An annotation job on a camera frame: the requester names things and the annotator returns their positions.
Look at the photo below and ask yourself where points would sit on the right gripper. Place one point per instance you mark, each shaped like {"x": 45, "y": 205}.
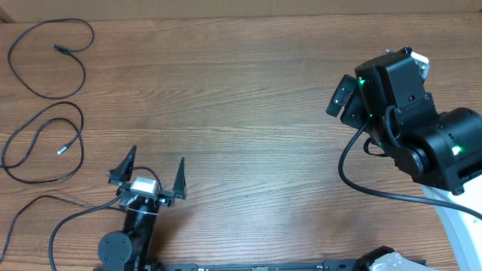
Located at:
{"x": 356, "y": 111}

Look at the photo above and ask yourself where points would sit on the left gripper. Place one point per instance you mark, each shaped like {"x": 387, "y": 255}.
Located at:
{"x": 166, "y": 199}

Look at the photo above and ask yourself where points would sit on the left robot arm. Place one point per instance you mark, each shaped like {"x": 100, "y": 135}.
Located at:
{"x": 132, "y": 242}

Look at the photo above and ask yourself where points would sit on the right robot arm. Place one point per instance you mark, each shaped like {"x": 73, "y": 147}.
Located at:
{"x": 440, "y": 151}

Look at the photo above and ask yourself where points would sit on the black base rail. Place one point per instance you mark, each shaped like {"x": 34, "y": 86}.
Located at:
{"x": 326, "y": 265}

